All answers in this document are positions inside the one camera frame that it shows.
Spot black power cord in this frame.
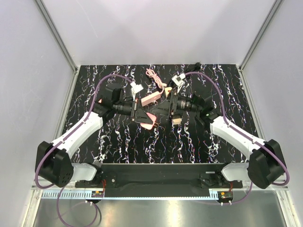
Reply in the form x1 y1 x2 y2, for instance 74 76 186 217
167 61 201 87

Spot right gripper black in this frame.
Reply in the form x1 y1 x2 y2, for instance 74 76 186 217
151 89 201 116

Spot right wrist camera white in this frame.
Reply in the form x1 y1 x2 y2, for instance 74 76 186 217
171 73 186 93

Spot cream power strip red sockets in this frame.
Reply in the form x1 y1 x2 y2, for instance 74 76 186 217
164 87 182 125

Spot aluminium frame post right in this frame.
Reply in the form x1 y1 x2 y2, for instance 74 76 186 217
239 0 284 71

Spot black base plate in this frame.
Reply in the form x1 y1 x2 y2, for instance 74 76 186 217
75 164 243 199

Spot pink power cord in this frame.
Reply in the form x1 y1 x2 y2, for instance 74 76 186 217
145 68 167 93

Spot aluminium frame post left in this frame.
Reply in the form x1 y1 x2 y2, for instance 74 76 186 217
34 0 78 73

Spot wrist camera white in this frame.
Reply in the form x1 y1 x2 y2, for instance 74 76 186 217
130 82 143 100
171 73 186 93

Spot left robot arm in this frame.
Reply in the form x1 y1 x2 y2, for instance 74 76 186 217
35 88 156 189

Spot aluminium frame post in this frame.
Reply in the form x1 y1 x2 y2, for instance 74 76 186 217
239 0 284 71
34 0 78 73

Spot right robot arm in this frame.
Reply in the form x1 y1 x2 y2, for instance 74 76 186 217
131 93 290 189

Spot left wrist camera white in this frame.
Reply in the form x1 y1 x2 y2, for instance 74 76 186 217
130 82 143 100

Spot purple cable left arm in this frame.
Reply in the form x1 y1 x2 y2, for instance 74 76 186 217
34 74 133 225

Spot pink power strip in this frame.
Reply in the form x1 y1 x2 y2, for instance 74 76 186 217
141 91 161 106

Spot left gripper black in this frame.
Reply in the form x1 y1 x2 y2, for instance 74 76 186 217
113 97 153 124

